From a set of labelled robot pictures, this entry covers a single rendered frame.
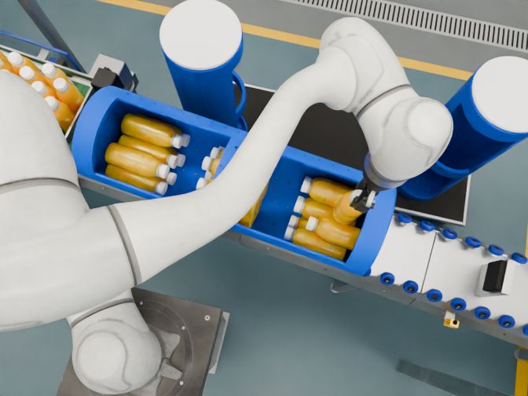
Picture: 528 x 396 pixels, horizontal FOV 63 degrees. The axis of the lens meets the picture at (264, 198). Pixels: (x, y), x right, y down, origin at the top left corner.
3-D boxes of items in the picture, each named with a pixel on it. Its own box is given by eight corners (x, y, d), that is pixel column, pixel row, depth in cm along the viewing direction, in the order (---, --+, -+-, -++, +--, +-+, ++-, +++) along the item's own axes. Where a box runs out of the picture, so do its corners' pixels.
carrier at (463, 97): (395, 144, 232) (386, 194, 225) (474, 49, 147) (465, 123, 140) (447, 156, 231) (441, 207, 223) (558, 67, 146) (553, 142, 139)
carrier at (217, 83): (213, 170, 226) (258, 143, 231) (187, 86, 142) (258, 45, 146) (185, 129, 232) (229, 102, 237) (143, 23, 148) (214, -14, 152)
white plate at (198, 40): (186, 82, 141) (187, 85, 142) (257, 42, 145) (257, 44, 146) (144, 22, 146) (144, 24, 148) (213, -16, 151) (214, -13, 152)
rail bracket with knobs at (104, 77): (115, 109, 153) (105, 95, 143) (97, 103, 153) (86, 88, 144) (127, 86, 155) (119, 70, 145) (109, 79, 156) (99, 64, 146)
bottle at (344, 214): (333, 201, 122) (345, 184, 106) (356, 203, 122) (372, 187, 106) (331, 224, 121) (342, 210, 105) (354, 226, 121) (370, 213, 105)
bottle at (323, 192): (358, 207, 130) (306, 189, 131) (366, 190, 126) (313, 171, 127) (357, 220, 125) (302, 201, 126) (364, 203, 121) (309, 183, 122)
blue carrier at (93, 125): (352, 284, 132) (379, 266, 106) (92, 189, 139) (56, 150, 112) (375, 201, 142) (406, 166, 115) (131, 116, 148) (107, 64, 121)
